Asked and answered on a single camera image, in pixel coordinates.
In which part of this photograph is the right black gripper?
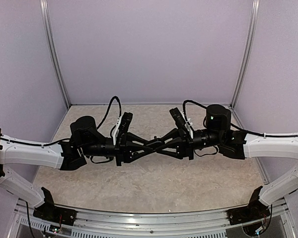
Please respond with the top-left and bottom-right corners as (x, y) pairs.
(155, 127), (224, 160)

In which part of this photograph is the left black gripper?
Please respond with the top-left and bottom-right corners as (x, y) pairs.
(81, 132), (152, 166)

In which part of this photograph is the black oval charging case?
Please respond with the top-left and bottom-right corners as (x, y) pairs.
(147, 136), (165, 149)

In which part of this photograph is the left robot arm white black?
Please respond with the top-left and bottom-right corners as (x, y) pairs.
(0, 113), (161, 221)

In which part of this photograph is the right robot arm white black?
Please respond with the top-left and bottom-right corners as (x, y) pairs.
(153, 104), (298, 220)

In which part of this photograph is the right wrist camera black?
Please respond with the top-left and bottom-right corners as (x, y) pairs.
(169, 108), (187, 131)

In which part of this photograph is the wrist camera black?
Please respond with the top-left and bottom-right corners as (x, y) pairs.
(169, 108), (187, 131)
(117, 112), (133, 139)

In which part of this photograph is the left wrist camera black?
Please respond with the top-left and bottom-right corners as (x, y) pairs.
(117, 112), (133, 139)

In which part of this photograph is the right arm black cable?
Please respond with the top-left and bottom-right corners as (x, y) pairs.
(182, 99), (209, 119)

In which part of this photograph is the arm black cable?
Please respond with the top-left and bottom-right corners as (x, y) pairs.
(182, 99), (209, 119)
(96, 96), (122, 127)

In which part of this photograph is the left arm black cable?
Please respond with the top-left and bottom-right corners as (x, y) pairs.
(96, 96), (122, 127)

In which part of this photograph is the front aluminium rail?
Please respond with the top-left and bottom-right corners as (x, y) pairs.
(9, 195), (295, 238)

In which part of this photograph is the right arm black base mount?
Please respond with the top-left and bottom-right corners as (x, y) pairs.
(227, 186), (271, 225)

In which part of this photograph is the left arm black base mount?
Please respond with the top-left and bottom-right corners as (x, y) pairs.
(33, 187), (77, 226)

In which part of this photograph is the right aluminium frame post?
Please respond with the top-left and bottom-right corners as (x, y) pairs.
(230, 0), (260, 110)

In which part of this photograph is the aluminium frame post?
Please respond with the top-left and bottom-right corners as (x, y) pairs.
(40, 0), (71, 110)
(230, 0), (260, 110)

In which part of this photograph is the left aluminium frame post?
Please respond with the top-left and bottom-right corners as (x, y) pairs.
(40, 0), (71, 110)

